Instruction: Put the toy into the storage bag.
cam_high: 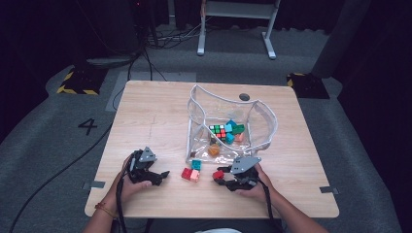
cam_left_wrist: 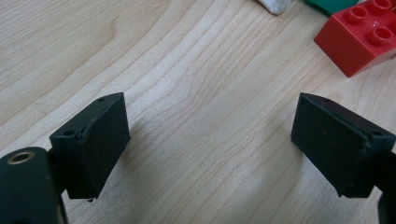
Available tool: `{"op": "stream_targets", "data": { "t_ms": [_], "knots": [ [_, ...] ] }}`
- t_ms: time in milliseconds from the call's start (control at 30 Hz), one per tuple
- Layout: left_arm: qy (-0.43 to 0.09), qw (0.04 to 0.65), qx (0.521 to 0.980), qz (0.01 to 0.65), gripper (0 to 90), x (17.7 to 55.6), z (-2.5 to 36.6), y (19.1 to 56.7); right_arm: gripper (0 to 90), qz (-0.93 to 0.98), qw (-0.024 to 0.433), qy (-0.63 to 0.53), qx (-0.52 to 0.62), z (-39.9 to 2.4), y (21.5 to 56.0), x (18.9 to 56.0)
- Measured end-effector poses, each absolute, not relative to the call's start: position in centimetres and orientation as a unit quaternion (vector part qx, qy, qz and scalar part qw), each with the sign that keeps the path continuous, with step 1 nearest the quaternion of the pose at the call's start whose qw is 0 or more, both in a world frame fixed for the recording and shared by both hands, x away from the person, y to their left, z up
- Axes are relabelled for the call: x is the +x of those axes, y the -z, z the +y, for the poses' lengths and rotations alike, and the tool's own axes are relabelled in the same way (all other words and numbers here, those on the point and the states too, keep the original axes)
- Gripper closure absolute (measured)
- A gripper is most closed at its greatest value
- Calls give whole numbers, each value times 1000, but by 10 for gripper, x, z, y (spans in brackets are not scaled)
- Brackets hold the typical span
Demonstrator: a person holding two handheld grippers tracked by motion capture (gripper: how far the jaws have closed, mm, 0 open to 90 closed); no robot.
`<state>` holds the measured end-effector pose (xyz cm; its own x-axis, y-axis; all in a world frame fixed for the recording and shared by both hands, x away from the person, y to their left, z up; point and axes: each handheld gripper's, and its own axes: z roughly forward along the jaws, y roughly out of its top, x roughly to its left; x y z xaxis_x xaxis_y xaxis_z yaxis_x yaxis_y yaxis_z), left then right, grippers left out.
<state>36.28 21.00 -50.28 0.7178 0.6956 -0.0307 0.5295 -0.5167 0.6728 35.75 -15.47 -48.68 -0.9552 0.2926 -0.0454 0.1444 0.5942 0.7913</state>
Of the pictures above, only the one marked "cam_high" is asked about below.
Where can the person's left hand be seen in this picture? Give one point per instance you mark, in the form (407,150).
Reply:
(129,190)

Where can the orange toy brick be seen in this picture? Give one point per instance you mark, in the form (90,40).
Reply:
(214,150)

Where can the black yellow striped base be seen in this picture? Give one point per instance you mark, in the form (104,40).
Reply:
(307,86)
(82,82)

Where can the pink toy brick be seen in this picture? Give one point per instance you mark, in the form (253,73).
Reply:
(195,175)

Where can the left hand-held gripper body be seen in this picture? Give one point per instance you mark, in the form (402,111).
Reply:
(141,173)

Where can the dark equipment stand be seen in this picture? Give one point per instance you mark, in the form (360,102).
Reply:
(110,32)

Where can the white metal stand frame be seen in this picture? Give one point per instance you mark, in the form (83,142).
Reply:
(239,9)

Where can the salmon toy brick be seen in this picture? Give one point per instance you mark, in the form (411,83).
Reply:
(239,138)

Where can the multicoloured puzzle cube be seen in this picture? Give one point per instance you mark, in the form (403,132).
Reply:
(217,131)

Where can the person's right hand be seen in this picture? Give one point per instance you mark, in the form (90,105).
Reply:
(264,191)

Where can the light blue toy brick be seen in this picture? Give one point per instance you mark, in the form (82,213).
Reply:
(228,128)

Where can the green toy brick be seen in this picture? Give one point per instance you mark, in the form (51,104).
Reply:
(239,129)

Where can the round grey table grommet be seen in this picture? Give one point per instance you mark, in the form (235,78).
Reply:
(244,96)

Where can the red toy brick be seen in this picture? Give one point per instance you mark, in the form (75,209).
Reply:
(186,173)
(218,175)

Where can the grey tape strip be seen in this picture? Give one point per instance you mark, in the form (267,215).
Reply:
(94,184)
(328,190)

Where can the person's white clothing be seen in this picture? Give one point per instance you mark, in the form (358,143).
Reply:
(217,231)

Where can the turquoise toy brick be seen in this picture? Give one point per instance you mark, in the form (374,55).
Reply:
(229,139)

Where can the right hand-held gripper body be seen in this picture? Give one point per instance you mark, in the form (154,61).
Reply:
(244,181)

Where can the teal toy brick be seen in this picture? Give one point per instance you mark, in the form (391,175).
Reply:
(196,164)

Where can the grey column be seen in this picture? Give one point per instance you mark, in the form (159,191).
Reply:
(343,35)

